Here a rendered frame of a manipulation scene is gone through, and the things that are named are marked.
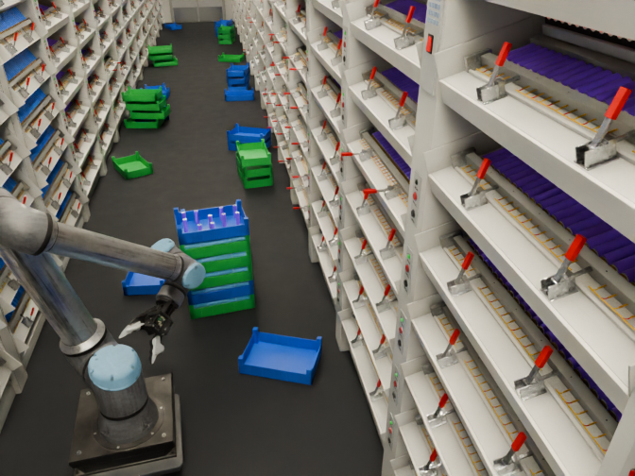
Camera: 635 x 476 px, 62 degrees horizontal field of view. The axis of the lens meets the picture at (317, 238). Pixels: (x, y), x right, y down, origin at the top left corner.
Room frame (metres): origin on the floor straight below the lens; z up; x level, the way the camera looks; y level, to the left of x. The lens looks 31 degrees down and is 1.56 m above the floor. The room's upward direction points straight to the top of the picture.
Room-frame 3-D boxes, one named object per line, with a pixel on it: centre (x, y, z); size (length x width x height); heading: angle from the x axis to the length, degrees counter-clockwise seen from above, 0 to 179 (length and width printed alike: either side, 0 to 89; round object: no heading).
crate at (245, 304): (2.04, 0.47, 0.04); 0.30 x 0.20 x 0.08; 107
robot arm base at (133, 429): (1.21, 0.63, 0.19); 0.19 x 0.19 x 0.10
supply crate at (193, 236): (2.04, 0.47, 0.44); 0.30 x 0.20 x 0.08; 107
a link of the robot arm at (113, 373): (1.22, 0.64, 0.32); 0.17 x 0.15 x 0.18; 44
